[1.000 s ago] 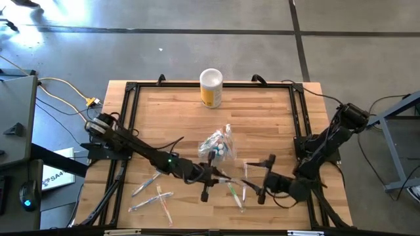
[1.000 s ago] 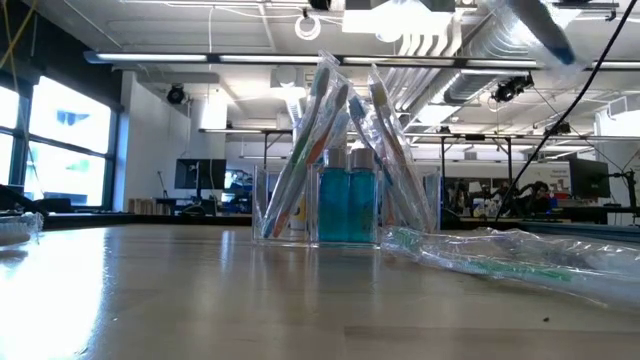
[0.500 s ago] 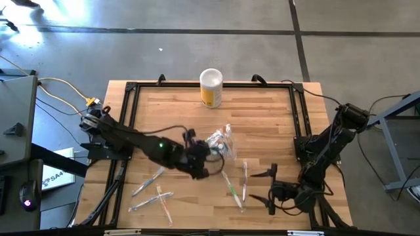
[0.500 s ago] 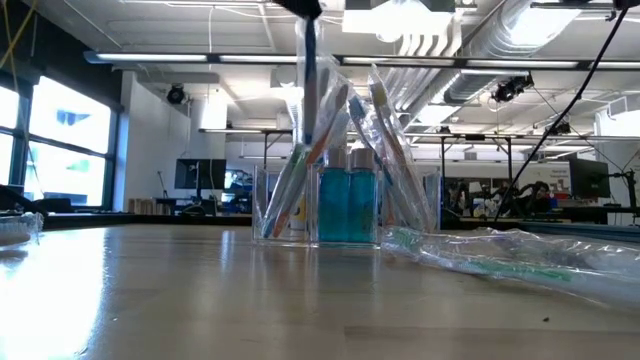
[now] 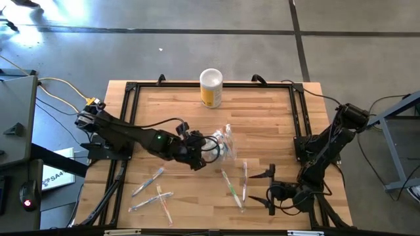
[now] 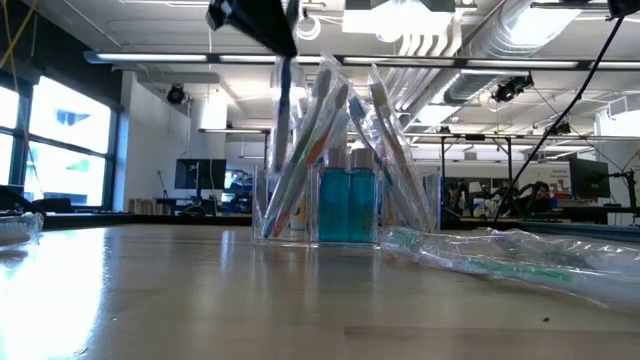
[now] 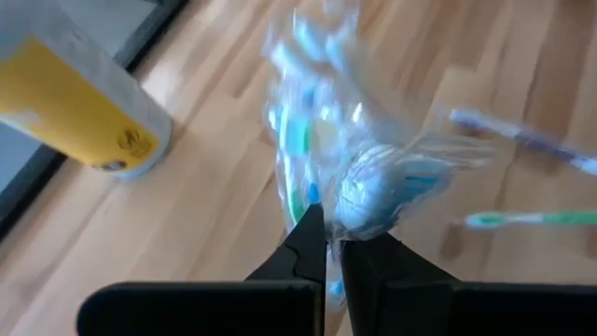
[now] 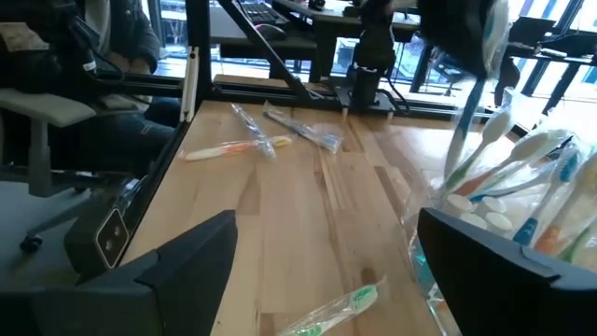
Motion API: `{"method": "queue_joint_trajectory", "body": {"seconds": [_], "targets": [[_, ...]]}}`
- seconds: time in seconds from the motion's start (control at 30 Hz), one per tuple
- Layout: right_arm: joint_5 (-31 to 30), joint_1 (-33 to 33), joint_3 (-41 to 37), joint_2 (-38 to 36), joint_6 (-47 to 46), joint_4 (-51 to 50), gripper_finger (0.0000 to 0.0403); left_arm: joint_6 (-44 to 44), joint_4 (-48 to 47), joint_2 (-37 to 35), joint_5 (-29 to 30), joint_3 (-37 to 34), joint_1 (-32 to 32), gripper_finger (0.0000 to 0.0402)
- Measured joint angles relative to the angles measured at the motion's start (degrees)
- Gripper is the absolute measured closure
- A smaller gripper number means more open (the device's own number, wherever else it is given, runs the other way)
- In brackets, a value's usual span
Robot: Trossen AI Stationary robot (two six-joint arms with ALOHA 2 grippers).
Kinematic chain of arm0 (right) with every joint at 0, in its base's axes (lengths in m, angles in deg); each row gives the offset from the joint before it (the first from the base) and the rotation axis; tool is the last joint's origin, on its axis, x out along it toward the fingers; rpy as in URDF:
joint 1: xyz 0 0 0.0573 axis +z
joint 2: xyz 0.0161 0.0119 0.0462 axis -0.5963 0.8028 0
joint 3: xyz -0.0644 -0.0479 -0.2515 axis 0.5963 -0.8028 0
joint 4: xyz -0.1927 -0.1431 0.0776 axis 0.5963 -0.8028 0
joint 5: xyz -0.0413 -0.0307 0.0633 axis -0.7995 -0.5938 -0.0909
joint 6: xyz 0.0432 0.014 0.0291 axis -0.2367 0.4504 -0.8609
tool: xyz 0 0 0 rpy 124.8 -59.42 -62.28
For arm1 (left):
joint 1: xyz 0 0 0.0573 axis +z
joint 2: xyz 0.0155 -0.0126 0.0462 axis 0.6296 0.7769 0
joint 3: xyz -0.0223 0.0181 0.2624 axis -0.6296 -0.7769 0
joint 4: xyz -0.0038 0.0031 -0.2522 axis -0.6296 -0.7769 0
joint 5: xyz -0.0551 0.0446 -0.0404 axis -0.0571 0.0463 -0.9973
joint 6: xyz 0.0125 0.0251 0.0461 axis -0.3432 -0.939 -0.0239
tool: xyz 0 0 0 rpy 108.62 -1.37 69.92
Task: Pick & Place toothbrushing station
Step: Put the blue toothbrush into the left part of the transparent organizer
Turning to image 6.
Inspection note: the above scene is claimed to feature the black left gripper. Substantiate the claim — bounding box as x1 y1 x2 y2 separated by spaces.
206 0 302 59

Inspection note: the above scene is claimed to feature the white blue toothbrush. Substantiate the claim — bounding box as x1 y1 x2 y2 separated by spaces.
272 55 296 174

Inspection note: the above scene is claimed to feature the green toothbrush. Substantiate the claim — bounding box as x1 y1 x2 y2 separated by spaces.
260 64 335 239
381 225 640 309

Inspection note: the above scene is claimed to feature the blue mouthwash bottle white cap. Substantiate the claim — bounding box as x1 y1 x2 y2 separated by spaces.
317 147 351 244
348 147 380 244

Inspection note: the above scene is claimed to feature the black ceiling spotlight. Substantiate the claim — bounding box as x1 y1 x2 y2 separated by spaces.
165 83 188 106

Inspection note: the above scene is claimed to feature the ceiling light strip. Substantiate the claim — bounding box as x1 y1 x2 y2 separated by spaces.
342 55 640 71
83 49 321 65

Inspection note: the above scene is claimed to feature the black computer monitor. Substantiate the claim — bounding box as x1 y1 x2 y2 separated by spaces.
568 158 612 200
173 158 228 191

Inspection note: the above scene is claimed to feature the wooden blocks stack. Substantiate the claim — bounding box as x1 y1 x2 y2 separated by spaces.
126 197 157 216

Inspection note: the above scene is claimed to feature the large window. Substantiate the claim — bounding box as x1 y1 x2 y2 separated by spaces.
0 74 121 212

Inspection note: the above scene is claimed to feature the clear acrylic organizer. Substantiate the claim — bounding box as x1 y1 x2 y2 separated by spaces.
251 164 442 247

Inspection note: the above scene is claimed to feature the person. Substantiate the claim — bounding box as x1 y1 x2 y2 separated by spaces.
519 180 552 215

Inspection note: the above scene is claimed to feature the silver ventilation duct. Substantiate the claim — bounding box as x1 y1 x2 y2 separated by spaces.
374 0 544 114

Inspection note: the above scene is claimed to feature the black aluminium table frame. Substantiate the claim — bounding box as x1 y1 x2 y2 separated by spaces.
42 212 640 245

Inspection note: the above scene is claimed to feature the black ceiling camera rig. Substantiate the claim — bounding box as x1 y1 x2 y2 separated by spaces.
491 73 536 105

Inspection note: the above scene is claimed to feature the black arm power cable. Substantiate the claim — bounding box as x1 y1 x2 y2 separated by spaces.
493 13 623 222

